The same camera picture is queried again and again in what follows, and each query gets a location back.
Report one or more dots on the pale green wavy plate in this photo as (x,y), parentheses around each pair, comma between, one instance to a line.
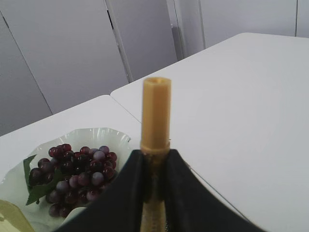
(14,190)

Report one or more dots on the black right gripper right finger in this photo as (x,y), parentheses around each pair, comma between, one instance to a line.
(191,207)

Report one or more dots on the gold marker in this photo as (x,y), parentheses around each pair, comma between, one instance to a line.
(155,146)

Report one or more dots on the yellow tea bottle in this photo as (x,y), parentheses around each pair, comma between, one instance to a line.
(12,219)

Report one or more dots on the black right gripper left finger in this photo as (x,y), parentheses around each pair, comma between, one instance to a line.
(119,207)

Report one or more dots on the purple artificial grape bunch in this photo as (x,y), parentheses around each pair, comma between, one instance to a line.
(68,179)

